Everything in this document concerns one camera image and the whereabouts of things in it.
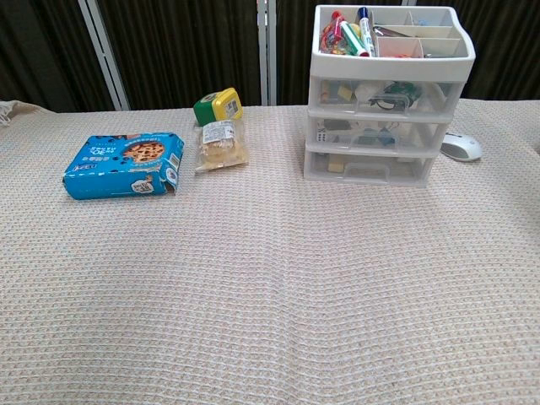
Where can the blue marker pen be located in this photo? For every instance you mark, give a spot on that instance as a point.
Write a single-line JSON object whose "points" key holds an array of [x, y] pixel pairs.
{"points": [[366, 29]]}

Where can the grey metal screen post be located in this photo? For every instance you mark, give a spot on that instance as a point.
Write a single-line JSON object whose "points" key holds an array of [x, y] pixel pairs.
{"points": [[103, 55], [266, 50]]}

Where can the green marker pen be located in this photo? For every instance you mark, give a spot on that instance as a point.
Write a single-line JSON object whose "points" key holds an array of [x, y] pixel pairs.
{"points": [[352, 38]]}

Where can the blue binder clip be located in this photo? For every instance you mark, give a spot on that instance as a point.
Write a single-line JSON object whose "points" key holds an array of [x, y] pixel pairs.
{"points": [[385, 139]]}

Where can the white computer mouse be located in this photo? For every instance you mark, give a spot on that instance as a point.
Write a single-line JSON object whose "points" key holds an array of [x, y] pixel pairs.
{"points": [[462, 147]]}

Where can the red marker pen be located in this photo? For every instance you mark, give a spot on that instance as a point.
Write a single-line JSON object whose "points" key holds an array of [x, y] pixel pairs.
{"points": [[333, 29]]}

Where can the blue cookie box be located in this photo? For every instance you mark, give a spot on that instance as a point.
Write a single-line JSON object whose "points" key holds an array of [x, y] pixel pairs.
{"points": [[118, 169]]}

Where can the clear snack packet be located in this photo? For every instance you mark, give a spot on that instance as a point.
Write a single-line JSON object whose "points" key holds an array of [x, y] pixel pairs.
{"points": [[221, 145]]}

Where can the white die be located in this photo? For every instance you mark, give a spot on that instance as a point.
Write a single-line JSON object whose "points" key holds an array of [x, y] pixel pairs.
{"points": [[321, 136]]}

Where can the beige woven tablecloth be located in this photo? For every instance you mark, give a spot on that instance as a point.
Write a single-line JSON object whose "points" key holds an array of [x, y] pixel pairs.
{"points": [[253, 274]]}

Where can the green and yellow tin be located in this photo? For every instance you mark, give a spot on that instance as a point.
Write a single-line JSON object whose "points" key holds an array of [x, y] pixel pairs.
{"points": [[219, 105]]}

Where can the white desktop drawer organizer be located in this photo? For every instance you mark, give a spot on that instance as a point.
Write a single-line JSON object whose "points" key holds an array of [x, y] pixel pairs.
{"points": [[392, 69]]}

